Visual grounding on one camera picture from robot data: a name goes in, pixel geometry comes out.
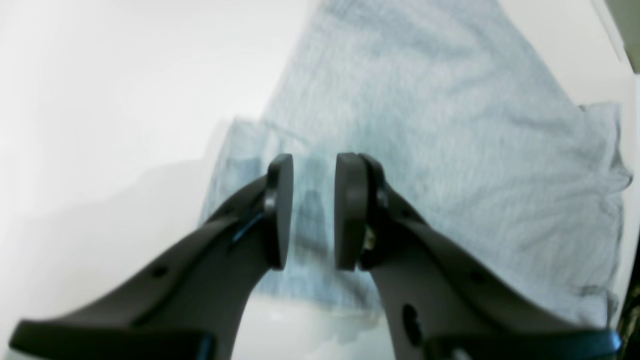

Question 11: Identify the grey T-shirt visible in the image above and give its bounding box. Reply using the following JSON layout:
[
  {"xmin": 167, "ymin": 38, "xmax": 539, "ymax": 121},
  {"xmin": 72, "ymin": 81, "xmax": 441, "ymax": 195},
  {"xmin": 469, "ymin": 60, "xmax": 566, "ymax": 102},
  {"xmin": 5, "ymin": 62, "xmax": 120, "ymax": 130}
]
[{"xmin": 199, "ymin": 0, "xmax": 633, "ymax": 327}]

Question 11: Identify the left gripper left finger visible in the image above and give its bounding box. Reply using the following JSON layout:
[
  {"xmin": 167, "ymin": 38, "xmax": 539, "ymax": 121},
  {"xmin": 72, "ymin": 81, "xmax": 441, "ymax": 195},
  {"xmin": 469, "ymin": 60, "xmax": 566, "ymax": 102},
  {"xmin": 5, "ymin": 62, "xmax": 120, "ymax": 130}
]
[{"xmin": 9, "ymin": 153, "xmax": 294, "ymax": 360}]

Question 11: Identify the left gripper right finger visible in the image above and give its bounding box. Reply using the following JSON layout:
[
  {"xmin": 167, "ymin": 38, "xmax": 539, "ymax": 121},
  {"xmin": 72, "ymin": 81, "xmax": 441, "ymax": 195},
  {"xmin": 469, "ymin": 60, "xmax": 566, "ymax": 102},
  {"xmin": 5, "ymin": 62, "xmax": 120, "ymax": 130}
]
[{"xmin": 334, "ymin": 153, "xmax": 622, "ymax": 360}]

